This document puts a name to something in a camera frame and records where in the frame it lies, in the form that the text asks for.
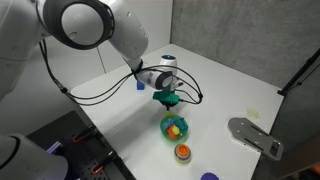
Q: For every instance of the orange toy in bowl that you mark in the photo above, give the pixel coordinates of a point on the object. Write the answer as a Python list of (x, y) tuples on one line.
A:
[(173, 132)]

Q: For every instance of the teal blue toy in bowl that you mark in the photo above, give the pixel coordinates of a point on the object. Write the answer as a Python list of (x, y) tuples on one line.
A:
[(179, 122)]

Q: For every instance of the black orange clamp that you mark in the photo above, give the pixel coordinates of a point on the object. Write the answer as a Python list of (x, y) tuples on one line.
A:
[(106, 160), (89, 130)]

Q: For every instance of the blue cube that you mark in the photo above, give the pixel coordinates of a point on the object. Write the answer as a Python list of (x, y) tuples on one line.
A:
[(140, 85)]

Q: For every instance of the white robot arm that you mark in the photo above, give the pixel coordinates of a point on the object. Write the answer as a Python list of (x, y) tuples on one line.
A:
[(79, 24)]

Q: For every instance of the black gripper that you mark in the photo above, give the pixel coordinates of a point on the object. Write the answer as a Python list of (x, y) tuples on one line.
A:
[(168, 106)]

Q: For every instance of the black perforated breadboard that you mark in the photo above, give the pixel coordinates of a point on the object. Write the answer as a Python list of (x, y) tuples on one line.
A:
[(83, 156)]

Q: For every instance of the black orange clamp upper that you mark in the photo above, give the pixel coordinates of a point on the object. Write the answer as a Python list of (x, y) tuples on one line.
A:
[(89, 130)]

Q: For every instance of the green translucent bowl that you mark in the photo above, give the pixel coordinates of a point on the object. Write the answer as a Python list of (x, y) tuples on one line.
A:
[(164, 127)]

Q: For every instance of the yellow star shaped toy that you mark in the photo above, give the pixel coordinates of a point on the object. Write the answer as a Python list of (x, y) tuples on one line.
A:
[(168, 113)]

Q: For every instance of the purple ball toy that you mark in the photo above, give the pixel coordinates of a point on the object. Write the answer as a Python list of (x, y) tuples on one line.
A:
[(209, 176)]

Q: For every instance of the black camera stand pole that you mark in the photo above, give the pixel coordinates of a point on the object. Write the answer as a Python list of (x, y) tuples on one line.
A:
[(309, 62)]

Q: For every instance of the rainbow striped stacking toy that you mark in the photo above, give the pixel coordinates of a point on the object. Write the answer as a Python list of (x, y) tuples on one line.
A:
[(182, 153)]

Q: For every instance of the black orange clamp lower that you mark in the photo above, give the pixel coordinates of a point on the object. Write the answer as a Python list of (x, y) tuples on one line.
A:
[(106, 160)]

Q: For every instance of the grey metal mounting plate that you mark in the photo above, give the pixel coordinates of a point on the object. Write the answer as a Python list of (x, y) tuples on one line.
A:
[(249, 134)]

